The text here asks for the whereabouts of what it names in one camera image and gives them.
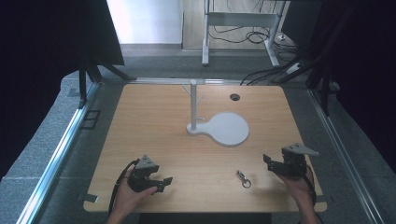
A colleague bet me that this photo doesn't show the person's left hand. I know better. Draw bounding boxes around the person's left hand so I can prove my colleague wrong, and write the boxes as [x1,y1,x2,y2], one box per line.
[109,169,159,219]

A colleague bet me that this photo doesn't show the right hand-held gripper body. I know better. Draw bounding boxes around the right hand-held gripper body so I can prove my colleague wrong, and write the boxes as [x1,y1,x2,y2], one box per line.
[271,142,320,180]

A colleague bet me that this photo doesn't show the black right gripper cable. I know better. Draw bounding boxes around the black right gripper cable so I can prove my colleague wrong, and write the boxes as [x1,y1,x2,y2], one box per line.
[302,163,318,207]

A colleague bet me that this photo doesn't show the white stand with round base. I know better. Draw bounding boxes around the white stand with round base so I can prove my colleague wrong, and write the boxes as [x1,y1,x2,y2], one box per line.
[181,78,250,148]

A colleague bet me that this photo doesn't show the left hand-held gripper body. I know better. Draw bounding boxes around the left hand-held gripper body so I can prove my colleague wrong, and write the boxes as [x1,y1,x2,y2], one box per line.
[127,154,161,193]

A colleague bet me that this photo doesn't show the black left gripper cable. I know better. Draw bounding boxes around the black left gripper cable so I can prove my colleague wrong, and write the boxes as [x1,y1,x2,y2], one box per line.
[107,159,141,217]

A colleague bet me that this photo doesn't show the black curtain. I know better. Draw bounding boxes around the black curtain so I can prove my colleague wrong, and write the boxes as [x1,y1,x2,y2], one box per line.
[0,0,125,181]
[281,0,396,175]

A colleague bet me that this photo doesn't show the black metal stand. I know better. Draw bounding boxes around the black metal stand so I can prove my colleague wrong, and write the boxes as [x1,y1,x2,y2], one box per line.
[304,59,332,117]
[78,57,137,109]

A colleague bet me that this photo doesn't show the metal keyring with clasp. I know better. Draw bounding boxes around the metal keyring with clasp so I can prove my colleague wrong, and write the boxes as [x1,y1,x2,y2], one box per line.
[235,169,252,189]

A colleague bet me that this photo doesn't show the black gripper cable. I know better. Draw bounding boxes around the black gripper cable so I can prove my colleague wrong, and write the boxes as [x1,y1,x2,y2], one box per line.
[107,159,141,217]
[302,163,318,207]

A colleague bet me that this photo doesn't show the white power strip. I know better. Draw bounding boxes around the white power strip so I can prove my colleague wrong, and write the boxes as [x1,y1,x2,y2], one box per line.
[285,63,302,75]

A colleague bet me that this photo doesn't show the aluminium rail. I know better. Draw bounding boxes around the aluminium rail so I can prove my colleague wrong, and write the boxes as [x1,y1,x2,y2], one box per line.
[16,81,101,224]
[307,88,390,224]

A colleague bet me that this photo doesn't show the person's right hand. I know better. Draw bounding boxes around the person's right hand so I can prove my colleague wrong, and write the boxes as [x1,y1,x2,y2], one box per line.
[276,172,316,213]

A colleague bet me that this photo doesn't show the black floor cables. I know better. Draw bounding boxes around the black floor cables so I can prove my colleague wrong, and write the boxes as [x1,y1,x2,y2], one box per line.
[208,24,312,86]

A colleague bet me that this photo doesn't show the white metal desk frame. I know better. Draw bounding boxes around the white metal desk frame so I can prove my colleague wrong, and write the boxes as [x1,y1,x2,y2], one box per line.
[201,0,288,68]

